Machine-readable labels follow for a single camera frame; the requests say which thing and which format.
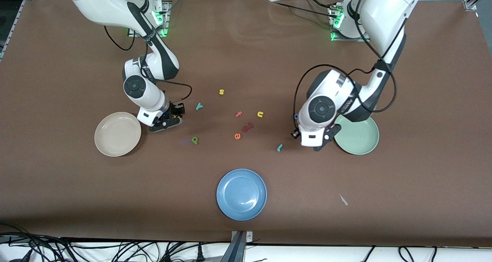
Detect beige brown plate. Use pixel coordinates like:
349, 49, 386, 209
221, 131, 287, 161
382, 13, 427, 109
94, 112, 142, 157

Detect green plate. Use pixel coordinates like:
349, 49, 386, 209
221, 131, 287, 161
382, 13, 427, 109
334, 114, 380, 155

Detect blue plate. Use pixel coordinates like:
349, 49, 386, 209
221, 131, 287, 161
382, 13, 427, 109
216, 169, 268, 221

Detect brown table cover sheet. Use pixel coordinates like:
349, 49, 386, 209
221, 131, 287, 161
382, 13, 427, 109
0, 0, 492, 248

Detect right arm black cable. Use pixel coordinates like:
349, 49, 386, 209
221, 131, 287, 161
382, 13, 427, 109
104, 25, 192, 103

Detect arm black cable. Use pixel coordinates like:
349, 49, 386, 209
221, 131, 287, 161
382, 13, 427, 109
293, 0, 397, 130
104, 25, 192, 103

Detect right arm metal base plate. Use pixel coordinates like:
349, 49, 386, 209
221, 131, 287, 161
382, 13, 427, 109
128, 1, 171, 38

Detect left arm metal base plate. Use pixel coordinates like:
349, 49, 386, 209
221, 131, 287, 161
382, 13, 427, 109
329, 5, 371, 42

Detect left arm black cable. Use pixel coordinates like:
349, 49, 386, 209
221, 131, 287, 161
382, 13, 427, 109
293, 0, 397, 130

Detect metal bracket plate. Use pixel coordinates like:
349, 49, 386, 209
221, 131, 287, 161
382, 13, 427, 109
231, 230, 253, 242

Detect dark aluminium post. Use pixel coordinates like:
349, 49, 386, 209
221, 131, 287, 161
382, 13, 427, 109
220, 231, 246, 262

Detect aluminium table edge rail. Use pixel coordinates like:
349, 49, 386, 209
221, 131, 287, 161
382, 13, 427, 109
0, 0, 39, 60

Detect tangled black cables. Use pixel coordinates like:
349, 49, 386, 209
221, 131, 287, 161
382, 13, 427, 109
0, 223, 231, 262

